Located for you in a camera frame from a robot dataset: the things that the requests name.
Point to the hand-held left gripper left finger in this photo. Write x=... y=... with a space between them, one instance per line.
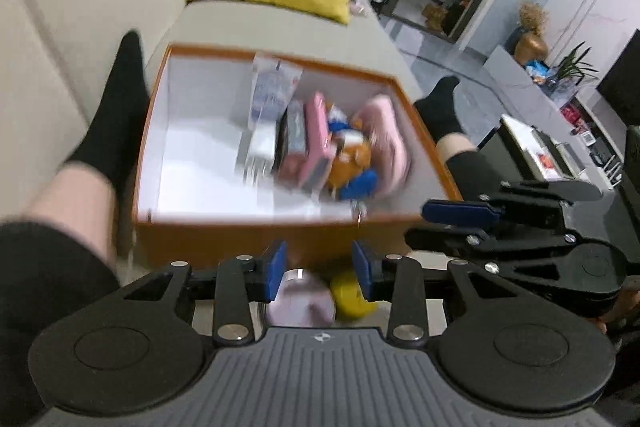
x=275 y=271

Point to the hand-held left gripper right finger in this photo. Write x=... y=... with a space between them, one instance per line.
x=362 y=269

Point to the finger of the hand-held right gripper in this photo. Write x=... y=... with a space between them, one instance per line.
x=450 y=243
x=460 y=212

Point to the round pink compact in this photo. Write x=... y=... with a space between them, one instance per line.
x=300 y=302

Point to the orange cardboard box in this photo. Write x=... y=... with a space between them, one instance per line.
x=200 y=242

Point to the pink zip pouch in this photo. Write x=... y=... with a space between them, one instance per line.
x=387 y=142

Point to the brown plush toy blue outfit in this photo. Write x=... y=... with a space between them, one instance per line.
x=350 y=157

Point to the white power adapter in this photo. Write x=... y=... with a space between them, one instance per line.
x=262 y=152

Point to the silver cosmetic box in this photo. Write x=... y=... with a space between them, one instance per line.
x=292 y=142

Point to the pink hard case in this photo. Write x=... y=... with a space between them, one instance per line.
x=317 y=142

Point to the white printed sachet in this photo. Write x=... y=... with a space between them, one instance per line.
x=275 y=87

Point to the person's right leg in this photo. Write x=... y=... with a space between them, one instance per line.
x=450 y=127

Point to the person's leg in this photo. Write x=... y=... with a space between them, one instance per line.
x=450 y=127
x=50 y=232

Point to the black coffee table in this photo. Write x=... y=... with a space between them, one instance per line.
x=530 y=152

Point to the white low cabinet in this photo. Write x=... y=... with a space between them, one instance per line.
x=515 y=82

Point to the black television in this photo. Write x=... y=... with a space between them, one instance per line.
x=622 y=87

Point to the gold vase dried plant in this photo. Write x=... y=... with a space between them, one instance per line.
x=531 y=42

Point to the green potted plant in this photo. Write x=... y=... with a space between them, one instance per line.
x=575 y=67

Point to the brown boots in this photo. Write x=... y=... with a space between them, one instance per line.
x=435 y=17

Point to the person's left leg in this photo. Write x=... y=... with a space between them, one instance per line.
x=50 y=232

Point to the beige sofa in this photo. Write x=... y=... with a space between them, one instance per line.
x=75 y=7

